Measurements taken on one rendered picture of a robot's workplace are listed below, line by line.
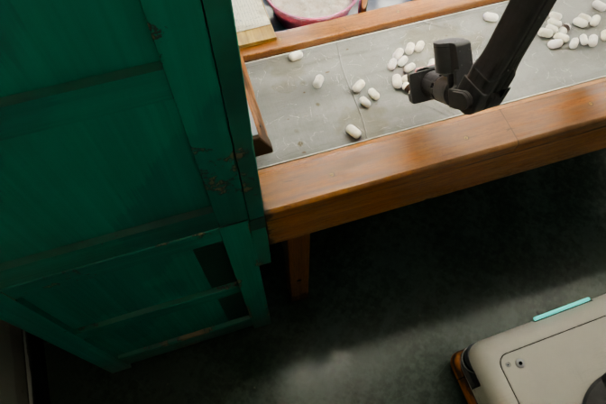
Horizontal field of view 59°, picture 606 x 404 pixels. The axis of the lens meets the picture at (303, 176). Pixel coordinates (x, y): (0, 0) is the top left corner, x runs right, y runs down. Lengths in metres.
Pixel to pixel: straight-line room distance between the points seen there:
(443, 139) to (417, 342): 0.82
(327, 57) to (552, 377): 1.02
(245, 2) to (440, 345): 1.20
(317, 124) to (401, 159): 0.21
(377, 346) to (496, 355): 0.40
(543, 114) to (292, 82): 0.58
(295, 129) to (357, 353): 0.85
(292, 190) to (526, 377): 0.83
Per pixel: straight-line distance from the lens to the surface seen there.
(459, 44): 1.05
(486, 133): 1.26
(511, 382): 1.60
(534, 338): 1.64
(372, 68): 1.35
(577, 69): 1.49
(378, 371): 1.80
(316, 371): 1.79
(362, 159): 1.17
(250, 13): 1.41
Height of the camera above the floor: 1.77
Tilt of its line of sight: 62 degrees down
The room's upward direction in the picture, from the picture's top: straight up
